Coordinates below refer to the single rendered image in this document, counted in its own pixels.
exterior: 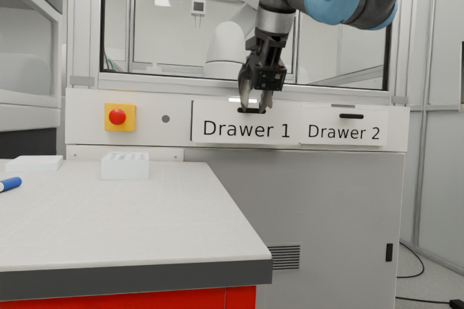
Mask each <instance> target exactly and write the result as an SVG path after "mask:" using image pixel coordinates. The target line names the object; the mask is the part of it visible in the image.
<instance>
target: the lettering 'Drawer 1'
mask: <svg viewBox="0 0 464 309"><path fill-rule="evenodd" d="M206 122H210V123H212V124H213V125H214V131H213V132H212V133H206ZM222 126H226V125H220V135H221V129H222ZM230 126H233V127H234V129H229V130H228V131H227V134H228V135H229V136H233V135H234V136H236V127H235V126H234V125H229V127H230ZM282 126H285V136H282V137H289V136H287V124H282ZM252 128H253V126H251V129H250V132H249V131H248V128H247V126H245V127H244V132H243V133H242V127H241V126H240V132H241V135H242V136H244V133H245V130H246V131H247V134H248V136H250V135H251V131H252ZM258 128H262V130H257V129H258ZM270 128H273V126H271V127H269V126H268V130H267V136H268V137H269V130H270ZM230 130H234V133H233V134H229V131H230ZM215 131H216V125H215V123H214V122H213V121H204V134H207V135H210V134H214V133H215ZM257 132H264V128H263V127H262V126H258V127H257V128H256V129H255V134H256V135H257V136H258V137H263V136H264V135H258V134H257Z"/></svg>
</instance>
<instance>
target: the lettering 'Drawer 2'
mask: <svg viewBox="0 0 464 309"><path fill-rule="evenodd" d="M311 126H315V125H309V137H316V136H317V135H318V132H319V129H318V126H315V127H316V128H317V133H316V135H314V136H310V135H311ZM375 128H376V129H378V132H377V133H376V134H375V135H374V136H373V137H372V139H379V138H374V137H375V136H376V135H377V134H378V133H379V128H377V127H375ZM375 128H373V129H375ZM329 130H333V132H329V133H328V137H329V138H332V137H333V138H335V130H334V129H333V128H330V129H329ZM354 130H355V129H354ZM354 130H352V131H351V138H353V139H357V137H353V136H352V135H353V134H358V131H357V130H355V131H356V132H357V133H352V132H353V131H354ZM343 132H344V136H345V129H342V133H343ZM348 132H349V129H347V134H348ZM330 133H333V136H332V137H330V136H329V134H330ZM342 133H341V135H340V130H339V129H338V134H339V137H340V138H341V137H342ZM347 134H346V136H345V138H347Z"/></svg>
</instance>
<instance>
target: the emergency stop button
mask: <svg viewBox="0 0 464 309"><path fill-rule="evenodd" d="M108 118H109V121H110V122H111V123H112V124H114V125H121V124H123V123H124V122H125V120H126V114H125V112H124V111H123V110H120V109H114V110H112V111H111V112H110V113H109V116H108Z"/></svg>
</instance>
